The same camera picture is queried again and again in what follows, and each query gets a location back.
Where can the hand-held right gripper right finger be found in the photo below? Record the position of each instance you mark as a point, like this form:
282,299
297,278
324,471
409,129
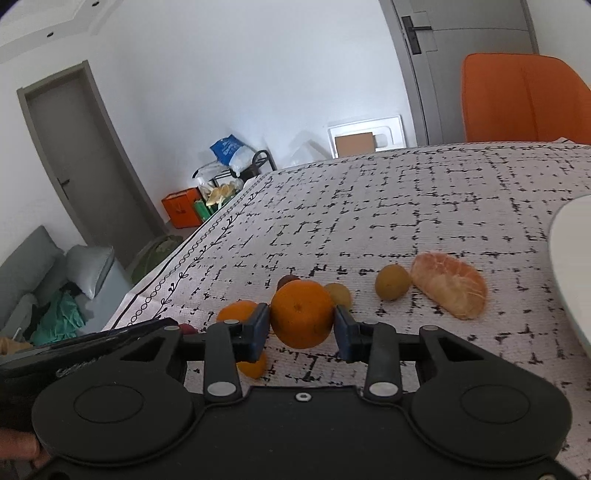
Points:
345,339

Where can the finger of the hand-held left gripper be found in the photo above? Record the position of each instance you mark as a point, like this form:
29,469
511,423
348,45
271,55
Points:
143,325

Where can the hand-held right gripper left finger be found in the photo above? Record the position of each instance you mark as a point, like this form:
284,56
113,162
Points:
258,334

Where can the red apple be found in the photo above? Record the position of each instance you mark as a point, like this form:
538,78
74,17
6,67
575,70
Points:
187,329

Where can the brown kiwi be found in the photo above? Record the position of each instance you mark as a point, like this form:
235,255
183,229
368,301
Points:
339,293
392,281

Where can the large orange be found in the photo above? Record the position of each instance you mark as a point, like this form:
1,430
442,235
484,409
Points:
302,314

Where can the dark red plum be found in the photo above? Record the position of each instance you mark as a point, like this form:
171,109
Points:
287,280

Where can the peeled grapefruit segment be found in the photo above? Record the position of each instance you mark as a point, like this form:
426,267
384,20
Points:
450,284

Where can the white plate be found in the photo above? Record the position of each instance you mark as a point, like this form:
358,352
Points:
575,263

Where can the person's left hand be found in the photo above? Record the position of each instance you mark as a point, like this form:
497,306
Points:
16,444

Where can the teal cloth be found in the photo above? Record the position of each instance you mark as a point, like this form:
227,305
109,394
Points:
57,318

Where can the green bag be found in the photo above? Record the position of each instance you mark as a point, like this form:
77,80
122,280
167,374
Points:
157,254

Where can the grey cushion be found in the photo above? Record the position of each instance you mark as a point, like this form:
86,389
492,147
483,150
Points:
90,270

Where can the grey sofa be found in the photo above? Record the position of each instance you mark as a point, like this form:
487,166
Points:
23,267

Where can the orange box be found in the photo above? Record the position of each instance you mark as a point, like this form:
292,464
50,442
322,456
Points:
180,210

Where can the white black patterned tablecloth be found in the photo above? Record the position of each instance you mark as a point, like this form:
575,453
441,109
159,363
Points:
369,207

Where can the yellow plastic bag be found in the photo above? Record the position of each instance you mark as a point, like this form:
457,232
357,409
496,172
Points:
221,193

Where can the black metal cart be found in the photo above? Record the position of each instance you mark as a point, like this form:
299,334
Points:
263,159

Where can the blue plastic bag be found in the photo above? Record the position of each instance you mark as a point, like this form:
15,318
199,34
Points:
228,150

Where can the brown cardboard sheet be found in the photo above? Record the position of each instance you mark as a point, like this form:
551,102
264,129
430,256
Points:
354,144

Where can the white foam board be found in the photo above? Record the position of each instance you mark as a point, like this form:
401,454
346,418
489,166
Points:
392,129

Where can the orange chair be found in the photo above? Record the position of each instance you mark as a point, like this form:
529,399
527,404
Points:
521,97

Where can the grey door with black lock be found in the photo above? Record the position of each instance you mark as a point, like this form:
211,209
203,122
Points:
475,69

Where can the grey door with dark frame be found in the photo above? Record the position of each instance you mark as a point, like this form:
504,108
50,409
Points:
87,161

